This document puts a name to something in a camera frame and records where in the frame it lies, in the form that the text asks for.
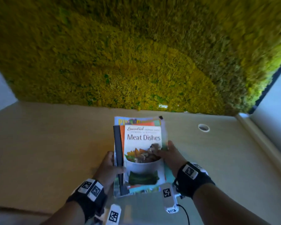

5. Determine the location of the person's left hand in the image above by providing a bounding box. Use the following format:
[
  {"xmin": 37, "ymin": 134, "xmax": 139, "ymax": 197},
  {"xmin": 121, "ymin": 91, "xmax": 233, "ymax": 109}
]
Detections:
[{"xmin": 93, "ymin": 151, "xmax": 127, "ymax": 195}]

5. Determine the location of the person's right hand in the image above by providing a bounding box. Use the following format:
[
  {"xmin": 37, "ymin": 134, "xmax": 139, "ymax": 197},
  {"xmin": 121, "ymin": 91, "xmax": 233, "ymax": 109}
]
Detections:
[{"xmin": 154, "ymin": 140, "xmax": 188, "ymax": 179}]

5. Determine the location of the Meat Dishes cookbook pile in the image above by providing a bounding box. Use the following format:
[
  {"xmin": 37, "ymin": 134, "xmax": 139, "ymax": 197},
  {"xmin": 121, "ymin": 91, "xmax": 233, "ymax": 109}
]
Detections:
[{"xmin": 114, "ymin": 116, "xmax": 168, "ymax": 198}]

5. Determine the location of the person's left forearm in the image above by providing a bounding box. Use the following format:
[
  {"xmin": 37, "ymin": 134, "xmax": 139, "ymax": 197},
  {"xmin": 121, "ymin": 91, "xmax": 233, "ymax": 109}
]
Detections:
[{"xmin": 40, "ymin": 200, "xmax": 86, "ymax": 225}]

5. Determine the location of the person's right forearm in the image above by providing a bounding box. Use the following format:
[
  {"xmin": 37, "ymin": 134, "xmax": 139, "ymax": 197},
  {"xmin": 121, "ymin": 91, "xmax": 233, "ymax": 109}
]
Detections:
[{"xmin": 192, "ymin": 182, "xmax": 273, "ymax": 225}]

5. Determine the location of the black marker wristband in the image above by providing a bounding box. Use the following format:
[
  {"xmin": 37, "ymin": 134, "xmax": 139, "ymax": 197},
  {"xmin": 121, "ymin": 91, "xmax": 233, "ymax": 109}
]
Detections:
[
  {"xmin": 172, "ymin": 161, "xmax": 216, "ymax": 199},
  {"xmin": 66, "ymin": 178, "xmax": 107, "ymax": 221}
]

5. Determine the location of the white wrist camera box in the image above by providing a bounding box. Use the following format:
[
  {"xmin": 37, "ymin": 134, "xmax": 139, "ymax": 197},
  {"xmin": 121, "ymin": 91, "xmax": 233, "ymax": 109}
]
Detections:
[
  {"xmin": 160, "ymin": 182, "xmax": 180, "ymax": 214},
  {"xmin": 105, "ymin": 203, "xmax": 122, "ymax": 225}
]

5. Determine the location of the white round cable grommet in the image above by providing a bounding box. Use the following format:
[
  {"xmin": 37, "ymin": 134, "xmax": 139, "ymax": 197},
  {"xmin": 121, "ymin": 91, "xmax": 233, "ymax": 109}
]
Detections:
[{"xmin": 197, "ymin": 123, "xmax": 211, "ymax": 133}]

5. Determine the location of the black camera cable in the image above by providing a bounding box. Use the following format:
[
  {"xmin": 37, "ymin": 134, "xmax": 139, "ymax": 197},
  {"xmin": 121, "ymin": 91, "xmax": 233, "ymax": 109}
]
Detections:
[{"xmin": 177, "ymin": 204, "xmax": 190, "ymax": 225}]

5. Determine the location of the green moss wall panel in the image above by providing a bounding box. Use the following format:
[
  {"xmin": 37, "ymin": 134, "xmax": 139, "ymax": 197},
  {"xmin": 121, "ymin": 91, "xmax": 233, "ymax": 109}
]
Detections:
[{"xmin": 0, "ymin": 0, "xmax": 281, "ymax": 116}]

